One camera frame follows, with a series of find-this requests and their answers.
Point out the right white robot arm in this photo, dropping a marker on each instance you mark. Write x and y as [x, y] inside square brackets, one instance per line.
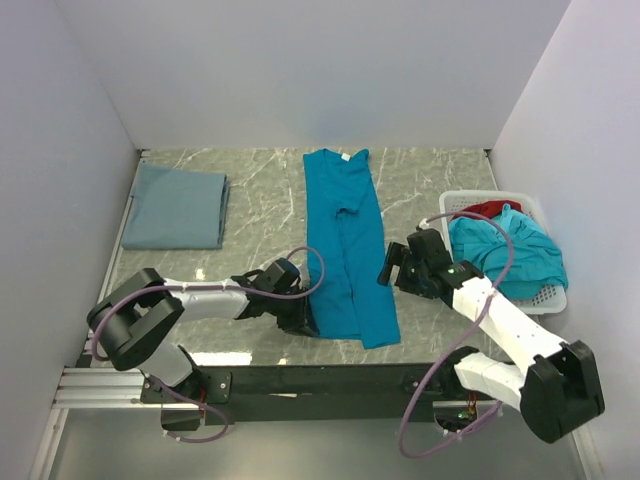
[554, 384]

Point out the red t shirt in basket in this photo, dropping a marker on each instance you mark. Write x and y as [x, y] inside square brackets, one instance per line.
[493, 208]

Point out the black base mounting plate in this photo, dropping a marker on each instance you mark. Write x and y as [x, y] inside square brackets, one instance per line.
[304, 393]

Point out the white plastic laundry basket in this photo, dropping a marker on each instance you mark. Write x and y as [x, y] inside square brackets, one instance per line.
[550, 299]

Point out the teal t shirt in basket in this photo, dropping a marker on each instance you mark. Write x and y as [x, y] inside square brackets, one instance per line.
[537, 259]

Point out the folded grey-blue t shirt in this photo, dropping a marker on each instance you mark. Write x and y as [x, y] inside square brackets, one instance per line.
[175, 209]

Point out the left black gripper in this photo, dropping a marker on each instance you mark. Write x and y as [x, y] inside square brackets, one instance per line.
[293, 315]

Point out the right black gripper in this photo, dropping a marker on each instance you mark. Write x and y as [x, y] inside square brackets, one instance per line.
[400, 265]

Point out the bright blue t shirt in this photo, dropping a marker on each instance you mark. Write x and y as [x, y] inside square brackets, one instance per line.
[345, 228]

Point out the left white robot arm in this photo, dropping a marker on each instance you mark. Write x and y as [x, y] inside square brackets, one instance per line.
[130, 325]

